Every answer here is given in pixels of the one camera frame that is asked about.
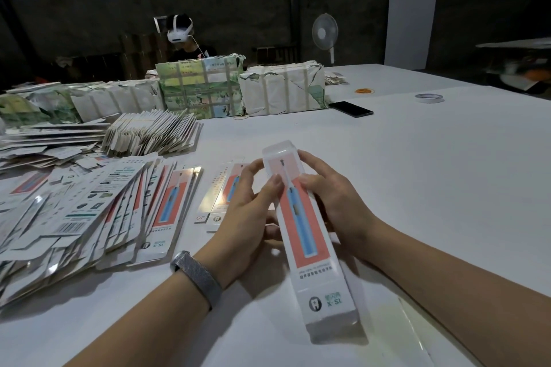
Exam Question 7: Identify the white standing fan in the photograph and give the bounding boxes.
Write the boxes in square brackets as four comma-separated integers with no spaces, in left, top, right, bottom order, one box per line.
[312,13,339,65]

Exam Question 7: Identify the grey band wristwatch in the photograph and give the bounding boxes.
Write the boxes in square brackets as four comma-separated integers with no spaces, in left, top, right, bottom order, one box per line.
[169,251,223,310]

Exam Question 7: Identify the green printed wrapped bundle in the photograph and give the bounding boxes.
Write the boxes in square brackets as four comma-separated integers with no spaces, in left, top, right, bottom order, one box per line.
[155,53,246,119]

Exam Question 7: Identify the cluttered side table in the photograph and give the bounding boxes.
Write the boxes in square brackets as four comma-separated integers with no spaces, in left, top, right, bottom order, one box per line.
[476,37,551,95]

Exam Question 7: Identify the pile of cartons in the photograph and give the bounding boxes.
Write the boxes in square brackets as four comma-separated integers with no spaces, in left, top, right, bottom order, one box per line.
[0,117,246,307]

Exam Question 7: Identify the dark wooden chair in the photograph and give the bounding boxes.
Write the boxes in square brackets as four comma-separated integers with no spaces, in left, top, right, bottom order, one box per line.
[254,44,298,66]

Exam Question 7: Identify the person's left hand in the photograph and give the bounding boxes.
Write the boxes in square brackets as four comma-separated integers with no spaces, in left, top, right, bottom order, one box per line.
[196,158,285,288]

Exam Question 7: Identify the person's right forearm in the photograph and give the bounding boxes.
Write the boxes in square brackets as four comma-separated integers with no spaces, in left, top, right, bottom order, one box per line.
[357,220,551,367]

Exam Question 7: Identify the fanned stack of white cartons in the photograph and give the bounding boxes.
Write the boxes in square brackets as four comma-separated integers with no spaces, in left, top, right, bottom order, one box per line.
[102,110,203,157]

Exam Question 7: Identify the white board panel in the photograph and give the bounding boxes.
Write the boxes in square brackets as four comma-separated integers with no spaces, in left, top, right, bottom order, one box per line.
[384,0,441,71]

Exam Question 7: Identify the black smartphone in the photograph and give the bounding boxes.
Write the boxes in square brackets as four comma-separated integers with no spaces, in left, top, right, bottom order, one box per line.
[329,101,375,118]

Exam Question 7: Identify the row of white wrapped bundles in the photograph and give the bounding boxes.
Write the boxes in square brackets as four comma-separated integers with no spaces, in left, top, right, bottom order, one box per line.
[0,79,165,130]

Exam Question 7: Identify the white toothbrush carton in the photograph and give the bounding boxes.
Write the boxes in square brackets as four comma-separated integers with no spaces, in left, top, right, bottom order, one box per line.
[262,139,361,339]

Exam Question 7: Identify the white head-mounted camera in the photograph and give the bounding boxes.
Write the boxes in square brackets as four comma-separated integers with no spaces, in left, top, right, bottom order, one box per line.
[155,14,195,45]

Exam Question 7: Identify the white strapped wrapped bundle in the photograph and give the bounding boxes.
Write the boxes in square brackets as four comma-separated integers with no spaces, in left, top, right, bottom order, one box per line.
[238,60,328,116]

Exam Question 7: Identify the person's right hand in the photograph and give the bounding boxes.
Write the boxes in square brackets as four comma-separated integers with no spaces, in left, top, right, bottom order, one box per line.
[294,150,380,260]

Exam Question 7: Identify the person's left forearm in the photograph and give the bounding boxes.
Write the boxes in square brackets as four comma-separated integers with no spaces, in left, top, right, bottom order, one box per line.
[67,272,212,367]

